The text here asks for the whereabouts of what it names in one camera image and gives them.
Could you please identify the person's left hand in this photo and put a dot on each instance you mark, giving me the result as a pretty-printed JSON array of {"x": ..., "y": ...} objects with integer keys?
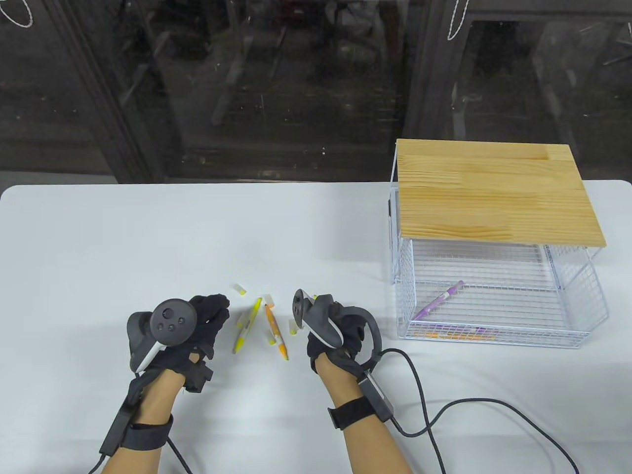
[{"x": 212, "y": 308}]

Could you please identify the person's right hand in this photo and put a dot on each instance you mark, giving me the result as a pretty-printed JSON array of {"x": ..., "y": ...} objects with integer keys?
[{"x": 353, "y": 335}]

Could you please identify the group of clear highlighter caps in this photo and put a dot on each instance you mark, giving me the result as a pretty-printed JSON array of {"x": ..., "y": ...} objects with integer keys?
[{"x": 240, "y": 290}]

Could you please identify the yellow double-ended highlighter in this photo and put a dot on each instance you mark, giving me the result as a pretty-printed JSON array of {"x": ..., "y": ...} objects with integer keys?
[{"x": 240, "y": 338}]

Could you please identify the orange double-ended highlighter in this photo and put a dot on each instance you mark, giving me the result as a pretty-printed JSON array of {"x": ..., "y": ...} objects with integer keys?
[
  {"x": 429, "y": 335},
  {"x": 282, "y": 349}
]

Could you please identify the purple double-ended highlighter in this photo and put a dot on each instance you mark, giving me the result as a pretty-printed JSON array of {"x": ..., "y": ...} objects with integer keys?
[
  {"x": 439, "y": 299},
  {"x": 479, "y": 330}
]

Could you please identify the person's right forearm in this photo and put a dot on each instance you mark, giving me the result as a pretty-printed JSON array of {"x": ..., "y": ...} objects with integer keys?
[{"x": 350, "y": 395}]

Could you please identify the black right hand controller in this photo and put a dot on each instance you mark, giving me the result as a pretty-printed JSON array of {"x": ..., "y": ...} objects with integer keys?
[{"x": 316, "y": 316}]

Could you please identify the black hand controller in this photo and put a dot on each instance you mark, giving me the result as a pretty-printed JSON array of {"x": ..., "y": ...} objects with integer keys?
[
  {"x": 170, "y": 318},
  {"x": 316, "y": 316}
]

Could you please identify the black left hand controller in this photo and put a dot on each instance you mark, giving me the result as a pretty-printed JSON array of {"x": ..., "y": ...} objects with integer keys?
[{"x": 170, "y": 318}]

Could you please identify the black right wrist sensor box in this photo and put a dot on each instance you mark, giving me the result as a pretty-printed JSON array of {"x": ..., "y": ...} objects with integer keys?
[{"x": 377, "y": 397}]

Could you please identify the black wrist sensor box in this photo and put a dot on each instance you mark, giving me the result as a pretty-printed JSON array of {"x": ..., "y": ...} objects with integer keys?
[
  {"x": 116, "y": 429},
  {"x": 377, "y": 397}
]

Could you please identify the black left wrist sensor box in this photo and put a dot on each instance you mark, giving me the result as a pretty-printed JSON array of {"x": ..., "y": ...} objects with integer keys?
[{"x": 116, "y": 429}]

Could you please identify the dark window mullion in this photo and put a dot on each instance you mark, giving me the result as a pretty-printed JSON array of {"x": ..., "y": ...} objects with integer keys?
[
  {"x": 113, "y": 108},
  {"x": 424, "y": 89}
]

